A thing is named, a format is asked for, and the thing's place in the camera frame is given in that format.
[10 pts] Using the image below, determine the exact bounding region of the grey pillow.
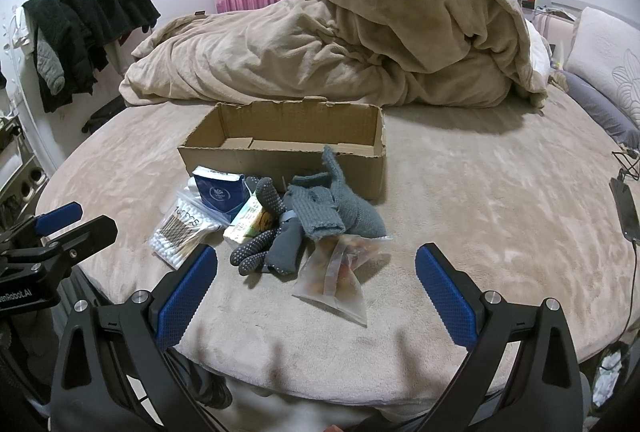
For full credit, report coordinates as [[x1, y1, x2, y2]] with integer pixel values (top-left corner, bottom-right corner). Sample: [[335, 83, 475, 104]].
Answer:
[[550, 70, 640, 149]]

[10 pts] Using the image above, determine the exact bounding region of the grey knitted sock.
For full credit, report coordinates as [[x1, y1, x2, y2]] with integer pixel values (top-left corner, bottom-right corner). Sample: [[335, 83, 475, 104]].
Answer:
[[284, 184, 347, 243], [320, 146, 389, 241]]

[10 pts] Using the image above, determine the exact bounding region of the black cable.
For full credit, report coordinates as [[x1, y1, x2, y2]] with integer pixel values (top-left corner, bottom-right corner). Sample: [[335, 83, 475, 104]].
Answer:
[[614, 237, 640, 345]]

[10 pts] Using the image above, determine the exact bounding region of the black smartphone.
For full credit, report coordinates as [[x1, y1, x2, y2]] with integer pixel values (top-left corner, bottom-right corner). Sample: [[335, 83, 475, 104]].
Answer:
[[609, 177, 640, 243]]

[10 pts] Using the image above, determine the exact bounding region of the clear plastic snack bag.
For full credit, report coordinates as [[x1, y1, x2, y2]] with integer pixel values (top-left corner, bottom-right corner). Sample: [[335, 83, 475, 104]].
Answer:
[[291, 234, 394, 328]]

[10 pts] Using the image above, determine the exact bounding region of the blue tissue pack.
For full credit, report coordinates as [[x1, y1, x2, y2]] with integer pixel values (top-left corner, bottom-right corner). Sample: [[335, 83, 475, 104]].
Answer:
[[192, 166, 251, 221]]

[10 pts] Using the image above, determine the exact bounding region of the green yellow tissue packet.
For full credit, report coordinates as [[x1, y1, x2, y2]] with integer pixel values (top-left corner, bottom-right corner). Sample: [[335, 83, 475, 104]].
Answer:
[[222, 199, 275, 249]]

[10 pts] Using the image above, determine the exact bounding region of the black wire phone stand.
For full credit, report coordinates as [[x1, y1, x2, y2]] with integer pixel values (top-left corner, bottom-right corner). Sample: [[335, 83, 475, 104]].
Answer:
[[612, 147, 640, 180]]

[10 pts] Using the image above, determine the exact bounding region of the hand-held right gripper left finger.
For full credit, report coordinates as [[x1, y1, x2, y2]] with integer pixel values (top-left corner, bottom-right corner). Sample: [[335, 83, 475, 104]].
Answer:
[[50, 242, 236, 432]]

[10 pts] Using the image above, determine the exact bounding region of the dark grey sock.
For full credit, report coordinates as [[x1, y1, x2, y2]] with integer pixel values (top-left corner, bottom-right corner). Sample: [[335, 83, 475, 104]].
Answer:
[[265, 212, 308, 283]]

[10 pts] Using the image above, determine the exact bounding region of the beige duvet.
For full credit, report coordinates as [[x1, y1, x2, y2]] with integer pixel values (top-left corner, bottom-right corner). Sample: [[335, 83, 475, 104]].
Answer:
[[119, 0, 551, 111]]

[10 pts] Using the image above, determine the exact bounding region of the pile of black clothes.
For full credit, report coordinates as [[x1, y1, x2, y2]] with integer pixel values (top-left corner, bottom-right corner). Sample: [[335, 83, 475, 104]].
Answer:
[[22, 0, 162, 113]]

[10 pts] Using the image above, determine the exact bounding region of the white floral pillow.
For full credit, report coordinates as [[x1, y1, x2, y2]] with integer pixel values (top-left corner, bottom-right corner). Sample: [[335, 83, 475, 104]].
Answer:
[[562, 6, 640, 119]]

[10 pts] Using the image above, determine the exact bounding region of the beige bed blanket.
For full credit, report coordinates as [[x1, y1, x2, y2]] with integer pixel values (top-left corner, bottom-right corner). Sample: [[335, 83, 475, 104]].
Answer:
[[35, 96, 640, 410]]

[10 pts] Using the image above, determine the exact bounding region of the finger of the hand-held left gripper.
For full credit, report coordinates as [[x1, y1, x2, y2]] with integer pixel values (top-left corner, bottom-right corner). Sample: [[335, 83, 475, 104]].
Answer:
[[0, 202, 84, 245], [0, 215, 119, 269]]

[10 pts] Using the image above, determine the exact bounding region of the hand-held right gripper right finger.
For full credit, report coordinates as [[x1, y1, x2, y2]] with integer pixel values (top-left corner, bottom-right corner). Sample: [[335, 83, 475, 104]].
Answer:
[[414, 242, 586, 432]]

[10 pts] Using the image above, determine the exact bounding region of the grey dotted glove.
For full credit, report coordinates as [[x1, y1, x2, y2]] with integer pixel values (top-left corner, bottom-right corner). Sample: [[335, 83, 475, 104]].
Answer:
[[230, 177, 289, 279]]

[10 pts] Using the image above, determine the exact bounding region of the bag of cotton swabs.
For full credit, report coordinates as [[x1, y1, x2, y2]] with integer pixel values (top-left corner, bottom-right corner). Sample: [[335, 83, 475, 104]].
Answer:
[[149, 189, 227, 271]]

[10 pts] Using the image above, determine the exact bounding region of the open cardboard box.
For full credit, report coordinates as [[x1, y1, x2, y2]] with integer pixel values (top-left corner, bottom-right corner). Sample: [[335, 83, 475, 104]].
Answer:
[[177, 98, 388, 203]]

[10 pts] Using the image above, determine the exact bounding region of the grey quilted garment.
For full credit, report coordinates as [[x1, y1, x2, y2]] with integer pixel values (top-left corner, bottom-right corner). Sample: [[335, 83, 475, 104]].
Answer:
[[34, 36, 67, 95]]

